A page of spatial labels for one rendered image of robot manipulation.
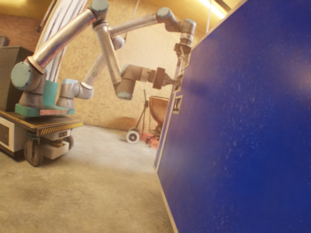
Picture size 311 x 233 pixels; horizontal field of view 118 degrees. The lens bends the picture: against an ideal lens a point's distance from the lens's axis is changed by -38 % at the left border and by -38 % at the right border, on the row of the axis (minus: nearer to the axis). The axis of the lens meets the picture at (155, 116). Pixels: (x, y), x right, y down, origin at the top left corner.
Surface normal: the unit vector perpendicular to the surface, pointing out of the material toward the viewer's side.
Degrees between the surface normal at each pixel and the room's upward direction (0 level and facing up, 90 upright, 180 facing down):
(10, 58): 90
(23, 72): 94
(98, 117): 90
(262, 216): 90
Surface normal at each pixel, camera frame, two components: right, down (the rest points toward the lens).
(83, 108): 0.49, 0.15
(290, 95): -0.97, -0.22
